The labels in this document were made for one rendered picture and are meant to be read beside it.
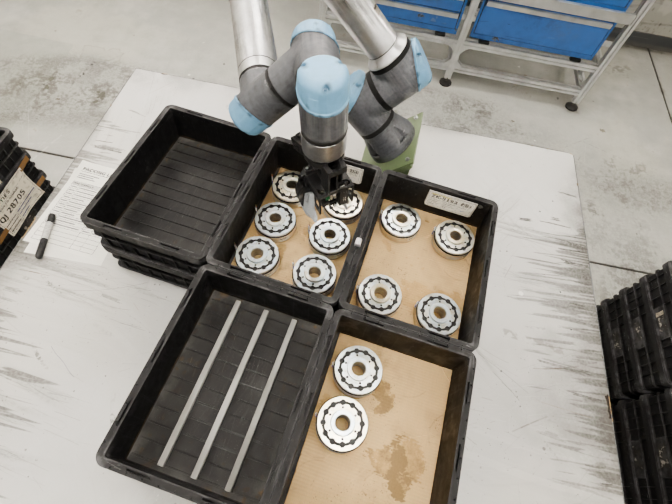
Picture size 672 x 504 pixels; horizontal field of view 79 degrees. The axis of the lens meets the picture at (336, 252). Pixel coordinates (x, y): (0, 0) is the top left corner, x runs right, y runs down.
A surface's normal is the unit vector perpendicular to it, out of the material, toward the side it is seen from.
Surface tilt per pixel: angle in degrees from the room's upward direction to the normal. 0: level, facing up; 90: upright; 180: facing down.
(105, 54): 0
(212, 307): 0
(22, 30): 0
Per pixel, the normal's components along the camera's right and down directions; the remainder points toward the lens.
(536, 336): 0.08, -0.49
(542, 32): -0.18, 0.85
